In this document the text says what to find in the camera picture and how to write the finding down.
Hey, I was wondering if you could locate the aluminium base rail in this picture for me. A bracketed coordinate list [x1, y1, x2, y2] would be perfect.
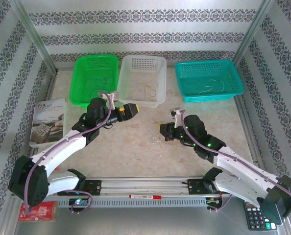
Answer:
[100, 177, 234, 196]

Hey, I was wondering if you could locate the aluminium table edge strip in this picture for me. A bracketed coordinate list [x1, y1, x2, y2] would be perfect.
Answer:
[233, 94, 259, 164]
[24, 70, 59, 162]

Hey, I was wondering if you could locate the green plastic basket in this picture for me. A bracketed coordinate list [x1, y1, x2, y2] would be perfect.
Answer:
[69, 53, 119, 107]

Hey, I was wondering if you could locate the red and white marker pen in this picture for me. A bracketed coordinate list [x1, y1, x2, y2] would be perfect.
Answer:
[129, 194, 162, 199]

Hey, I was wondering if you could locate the red packet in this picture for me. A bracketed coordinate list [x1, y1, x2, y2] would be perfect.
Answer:
[18, 201, 59, 223]

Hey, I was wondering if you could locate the aluminium frame post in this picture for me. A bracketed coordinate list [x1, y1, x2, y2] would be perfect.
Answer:
[232, 0, 277, 66]
[8, 0, 59, 74]

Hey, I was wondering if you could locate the grey slotted cable duct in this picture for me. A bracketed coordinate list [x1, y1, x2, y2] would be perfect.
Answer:
[57, 197, 209, 209]

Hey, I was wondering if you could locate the white plastic basket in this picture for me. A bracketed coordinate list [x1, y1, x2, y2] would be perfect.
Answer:
[116, 55, 168, 108]

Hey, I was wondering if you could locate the black calculator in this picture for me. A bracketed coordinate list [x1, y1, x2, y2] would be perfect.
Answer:
[243, 200, 277, 231]

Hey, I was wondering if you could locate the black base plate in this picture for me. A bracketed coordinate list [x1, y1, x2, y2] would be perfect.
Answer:
[85, 180, 102, 196]
[187, 179, 233, 196]

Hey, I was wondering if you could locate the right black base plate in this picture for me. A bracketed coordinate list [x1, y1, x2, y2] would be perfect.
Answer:
[187, 179, 233, 196]

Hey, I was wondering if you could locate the teal plastic basket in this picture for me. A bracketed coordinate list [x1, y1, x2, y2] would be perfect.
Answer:
[174, 59, 245, 103]

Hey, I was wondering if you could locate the thin white cable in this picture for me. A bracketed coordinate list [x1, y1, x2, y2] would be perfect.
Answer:
[198, 78, 225, 95]

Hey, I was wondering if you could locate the book with photo cover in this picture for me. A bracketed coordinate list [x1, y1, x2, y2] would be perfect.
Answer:
[29, 97, 68, 147]

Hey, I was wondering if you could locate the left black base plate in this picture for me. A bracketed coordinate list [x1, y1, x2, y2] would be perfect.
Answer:
[85, 180, 102, 196]

